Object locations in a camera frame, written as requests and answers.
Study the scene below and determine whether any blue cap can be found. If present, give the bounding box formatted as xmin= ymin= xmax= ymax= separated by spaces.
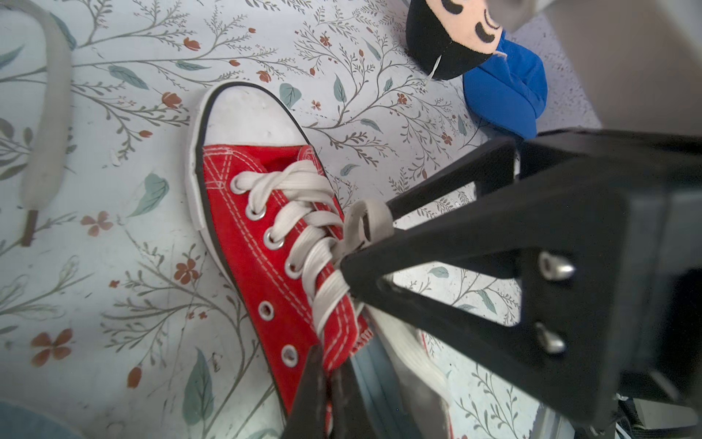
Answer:
xmin=463 ymin=38 xmax=548 ymax=140

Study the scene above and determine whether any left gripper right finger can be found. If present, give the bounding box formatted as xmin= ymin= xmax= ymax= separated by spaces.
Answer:
xmin=330 ymin=360 xmax=378 ymax=439

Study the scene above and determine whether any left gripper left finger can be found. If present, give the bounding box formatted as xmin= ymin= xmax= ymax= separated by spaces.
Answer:
xmin=281 ymin=345 xmax=327 ymax=439

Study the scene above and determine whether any plush doll head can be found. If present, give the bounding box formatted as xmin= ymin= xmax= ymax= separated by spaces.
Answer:
xmin=405 ymin=0 xmax=504 ymax=80

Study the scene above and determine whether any red canvas sneaker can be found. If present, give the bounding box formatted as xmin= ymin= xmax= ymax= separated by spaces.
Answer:
xmin=1 ymin=0 xmax=73 ymax=247
xmin=185 ymin=80 xmax=456 ymax=439

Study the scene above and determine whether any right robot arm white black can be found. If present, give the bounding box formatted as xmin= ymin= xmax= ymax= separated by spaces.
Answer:
xmin=341 ymin=1 xmax=701 ymax=438

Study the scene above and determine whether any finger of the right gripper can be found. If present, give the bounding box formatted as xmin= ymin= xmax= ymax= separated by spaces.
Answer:
xmin=387 ymin=137 xmax=517 ymax=220
xmin=339 ymin=188 xmax=626 ymax=429

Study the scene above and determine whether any light blue insole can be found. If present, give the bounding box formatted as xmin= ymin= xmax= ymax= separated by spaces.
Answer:
xmin=1 ymin=402 xmax=83 ymax=439
xmin=351 ymin=338 xmax=422 ymax=439

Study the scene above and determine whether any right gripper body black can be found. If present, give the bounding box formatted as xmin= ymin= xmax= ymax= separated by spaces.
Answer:
xmin=515 ymin=130 xmax=701 ymax=428

